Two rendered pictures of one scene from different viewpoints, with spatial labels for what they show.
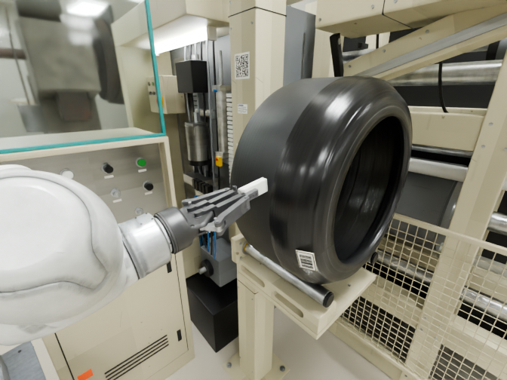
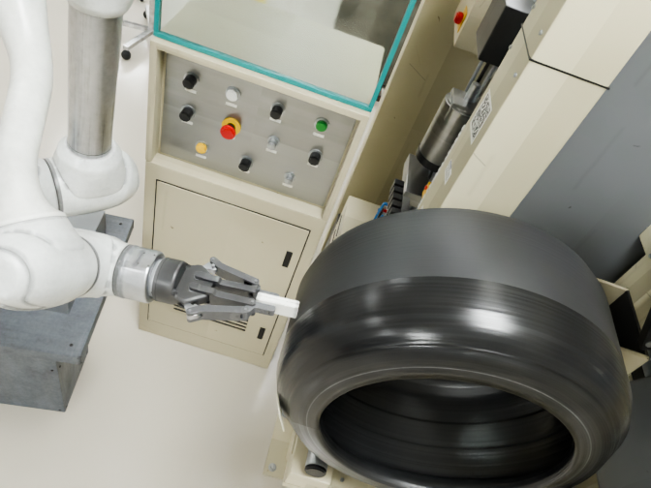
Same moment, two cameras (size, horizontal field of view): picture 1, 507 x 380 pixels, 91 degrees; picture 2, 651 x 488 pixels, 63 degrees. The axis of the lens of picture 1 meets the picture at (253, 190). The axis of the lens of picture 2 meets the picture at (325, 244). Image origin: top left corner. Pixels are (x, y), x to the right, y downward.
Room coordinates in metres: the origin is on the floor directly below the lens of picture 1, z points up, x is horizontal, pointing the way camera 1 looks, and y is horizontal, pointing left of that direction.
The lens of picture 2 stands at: (0.07, -0.33, 1.95)
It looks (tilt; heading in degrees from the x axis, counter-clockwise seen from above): 45 degrees down; 35
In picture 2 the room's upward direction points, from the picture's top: 23 degrees clockwise
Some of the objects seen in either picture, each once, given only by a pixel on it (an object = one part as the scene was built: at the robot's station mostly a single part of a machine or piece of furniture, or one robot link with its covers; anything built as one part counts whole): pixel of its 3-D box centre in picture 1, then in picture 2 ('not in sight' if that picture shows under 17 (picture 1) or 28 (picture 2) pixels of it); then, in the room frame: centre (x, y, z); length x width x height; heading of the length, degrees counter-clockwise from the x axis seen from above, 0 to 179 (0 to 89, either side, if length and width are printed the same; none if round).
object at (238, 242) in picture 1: (272, 231); not in sight; (0.88, -0.08, 0.90); 0.40 x 0.03 x 0.10; 131
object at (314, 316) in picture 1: (281, 284); (322, 405); (0.66, -0.09, 0.83); 0.36 x 0.09 x 0.06; 41
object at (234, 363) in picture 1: (255, 366); (305, 447); (0.93, -0.01, 0.01); 0.27 x 0.27 x 0.02; 41
